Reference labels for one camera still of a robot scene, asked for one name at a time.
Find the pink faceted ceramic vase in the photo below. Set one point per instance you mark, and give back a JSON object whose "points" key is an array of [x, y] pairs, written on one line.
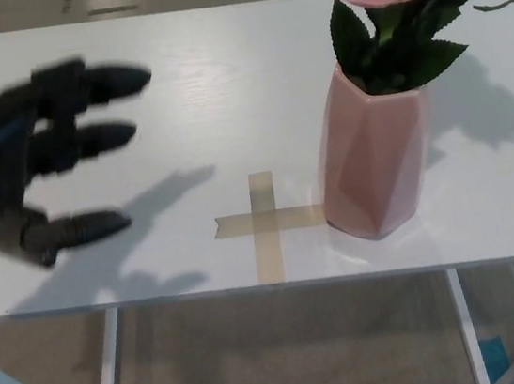
{"points": [[377, 167]]}

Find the teal floor tape patch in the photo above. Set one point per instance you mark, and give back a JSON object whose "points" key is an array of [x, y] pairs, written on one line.
{"points": [[494, 357]]}

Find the long beige tape strip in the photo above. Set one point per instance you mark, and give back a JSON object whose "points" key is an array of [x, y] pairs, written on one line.
{"points": [[235, 225]]}

